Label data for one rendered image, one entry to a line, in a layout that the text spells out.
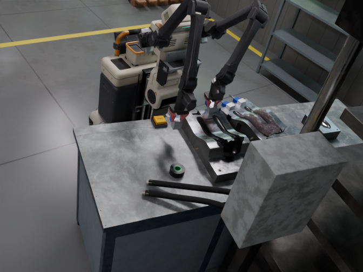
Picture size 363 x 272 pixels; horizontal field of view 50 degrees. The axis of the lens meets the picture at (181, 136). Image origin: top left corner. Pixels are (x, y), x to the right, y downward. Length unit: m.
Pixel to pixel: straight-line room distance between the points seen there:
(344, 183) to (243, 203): 0.43
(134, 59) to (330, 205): 1.64
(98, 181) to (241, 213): 0.81
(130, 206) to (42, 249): 0.97
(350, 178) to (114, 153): 1.17
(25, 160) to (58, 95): 0.89
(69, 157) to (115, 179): 1.28
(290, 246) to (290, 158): 0.76
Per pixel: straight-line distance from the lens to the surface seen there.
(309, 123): 1.59
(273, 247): 1.94
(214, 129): 2.27
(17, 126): 3.51
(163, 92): 2.62
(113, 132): 2.23
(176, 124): 2.13
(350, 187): 1.62
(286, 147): 1.34
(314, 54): 4.46
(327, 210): 1.85
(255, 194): 1.33
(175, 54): 2.49
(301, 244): 2.02
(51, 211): 2.86
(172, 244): 2.17
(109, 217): 1.82
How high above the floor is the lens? 2.25
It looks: 39 degrees down
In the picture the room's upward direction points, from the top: 14 degrees clockwise
